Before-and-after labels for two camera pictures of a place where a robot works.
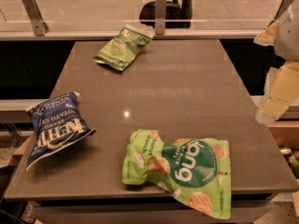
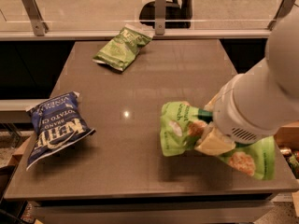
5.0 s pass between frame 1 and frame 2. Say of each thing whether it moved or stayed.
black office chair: stayed
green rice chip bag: moved
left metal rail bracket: stayed
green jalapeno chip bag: stayed
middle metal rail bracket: stayed
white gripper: moved
